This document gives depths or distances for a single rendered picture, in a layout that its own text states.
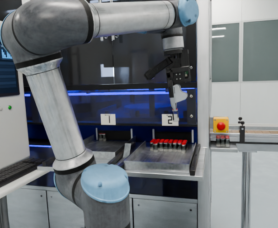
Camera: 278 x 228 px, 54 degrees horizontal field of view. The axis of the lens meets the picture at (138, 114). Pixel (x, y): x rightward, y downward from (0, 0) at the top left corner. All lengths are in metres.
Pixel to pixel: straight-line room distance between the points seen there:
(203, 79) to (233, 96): 4.64
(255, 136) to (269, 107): 4.59
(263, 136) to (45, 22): 1.22
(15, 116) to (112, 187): 1.05
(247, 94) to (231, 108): 0.42
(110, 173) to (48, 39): 0.34
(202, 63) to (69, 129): 0.83
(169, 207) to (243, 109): 4.67
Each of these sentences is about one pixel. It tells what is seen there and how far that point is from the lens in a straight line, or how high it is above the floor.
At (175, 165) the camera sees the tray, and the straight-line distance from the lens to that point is 1.08.
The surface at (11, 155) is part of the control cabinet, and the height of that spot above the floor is 0.85.
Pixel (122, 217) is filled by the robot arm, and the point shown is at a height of 0.92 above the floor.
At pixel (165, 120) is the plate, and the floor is 1.02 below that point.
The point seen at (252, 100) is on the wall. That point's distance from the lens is 6.06.
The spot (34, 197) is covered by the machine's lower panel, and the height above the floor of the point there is 0.52.
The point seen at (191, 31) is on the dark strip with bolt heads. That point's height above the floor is 1.45.
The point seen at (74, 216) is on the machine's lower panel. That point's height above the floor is 0.43.
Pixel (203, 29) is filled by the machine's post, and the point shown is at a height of 1.46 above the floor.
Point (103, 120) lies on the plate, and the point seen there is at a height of 1.01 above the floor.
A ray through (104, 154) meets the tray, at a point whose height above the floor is 0.90.
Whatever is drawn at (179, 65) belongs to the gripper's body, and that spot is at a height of 1.28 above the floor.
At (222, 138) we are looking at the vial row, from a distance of 1.45.
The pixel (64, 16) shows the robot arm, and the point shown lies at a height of 1.37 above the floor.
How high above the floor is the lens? 1.25
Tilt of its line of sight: 8 degrees down
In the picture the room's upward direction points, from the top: 2 degrees counter-clockwise
